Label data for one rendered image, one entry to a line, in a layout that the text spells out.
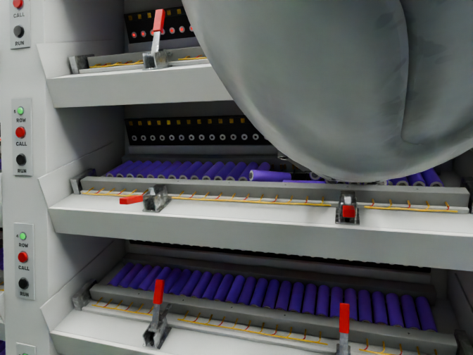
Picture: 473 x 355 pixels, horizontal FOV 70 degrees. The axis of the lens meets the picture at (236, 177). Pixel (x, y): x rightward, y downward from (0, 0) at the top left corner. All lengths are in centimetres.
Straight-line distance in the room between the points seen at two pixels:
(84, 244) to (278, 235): 38
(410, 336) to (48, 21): 69
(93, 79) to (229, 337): 43
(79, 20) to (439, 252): 64
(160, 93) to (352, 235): 31
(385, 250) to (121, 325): 41
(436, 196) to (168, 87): 37
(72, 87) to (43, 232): 23
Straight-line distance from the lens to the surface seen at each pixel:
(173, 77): 49
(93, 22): 72
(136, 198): 46
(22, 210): 65
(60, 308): 66
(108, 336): 61
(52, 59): 63
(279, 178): 51
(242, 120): 59
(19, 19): 67
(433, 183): 52
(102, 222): 55
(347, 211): 36
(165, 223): 49
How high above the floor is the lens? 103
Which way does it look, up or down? 3 degrees down
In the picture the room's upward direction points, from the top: 1 degrees clockwise
